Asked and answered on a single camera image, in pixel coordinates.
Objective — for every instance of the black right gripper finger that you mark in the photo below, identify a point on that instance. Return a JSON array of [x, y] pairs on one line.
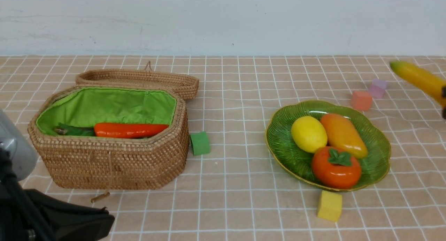
[[443, 101]]

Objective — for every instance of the yellow banana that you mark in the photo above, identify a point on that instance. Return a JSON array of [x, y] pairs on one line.
[[424, 80]]

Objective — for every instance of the orange mango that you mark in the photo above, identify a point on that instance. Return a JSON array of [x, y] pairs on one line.
[[343, 134]]

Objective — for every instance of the orange persimmon with leaf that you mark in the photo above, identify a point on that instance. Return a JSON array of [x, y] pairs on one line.
[[336, 168]]

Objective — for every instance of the yellow lemon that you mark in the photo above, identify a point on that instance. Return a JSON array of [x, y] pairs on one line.
[[309, 134]]

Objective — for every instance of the orange carrot with leaves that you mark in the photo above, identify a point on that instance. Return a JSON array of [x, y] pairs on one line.
[[112, 130]]

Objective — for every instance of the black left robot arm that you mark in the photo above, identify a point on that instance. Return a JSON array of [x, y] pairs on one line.
[[30, 215]]

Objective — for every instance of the pink foam cube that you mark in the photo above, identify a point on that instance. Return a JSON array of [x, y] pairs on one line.
[[377, 89]]

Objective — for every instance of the orange foam cube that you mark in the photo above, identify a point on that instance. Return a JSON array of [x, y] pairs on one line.
[[361, 100]]

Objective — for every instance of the green glass plate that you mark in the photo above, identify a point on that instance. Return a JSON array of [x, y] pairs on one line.
[[297, 162]]

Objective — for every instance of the yellow foam cube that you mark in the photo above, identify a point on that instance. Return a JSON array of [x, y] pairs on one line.
[[330, 206]]

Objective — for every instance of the beige checked tablecloth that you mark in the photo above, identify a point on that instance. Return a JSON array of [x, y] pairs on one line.
[[238, 192]]

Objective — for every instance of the green foam cube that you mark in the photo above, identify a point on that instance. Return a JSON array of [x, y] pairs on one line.
[[200, 143]]

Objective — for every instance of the woven basket lid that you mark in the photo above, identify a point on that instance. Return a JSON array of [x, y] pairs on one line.
[[185, 86]]

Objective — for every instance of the wooden basket toggle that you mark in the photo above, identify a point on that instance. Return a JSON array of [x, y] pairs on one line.
[[100, 197]]

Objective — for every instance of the woven rattan basket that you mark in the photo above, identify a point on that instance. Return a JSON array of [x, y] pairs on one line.
[[88, 162]]

